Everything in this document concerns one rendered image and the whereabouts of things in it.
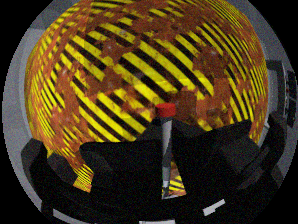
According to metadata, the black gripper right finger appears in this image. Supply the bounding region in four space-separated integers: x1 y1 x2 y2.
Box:
172 117 251 194

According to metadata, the grey pin with red cap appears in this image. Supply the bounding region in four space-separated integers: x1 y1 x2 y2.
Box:
156 103 176 200

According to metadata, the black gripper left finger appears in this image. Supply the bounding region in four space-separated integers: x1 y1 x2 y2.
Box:
78 116 162 190

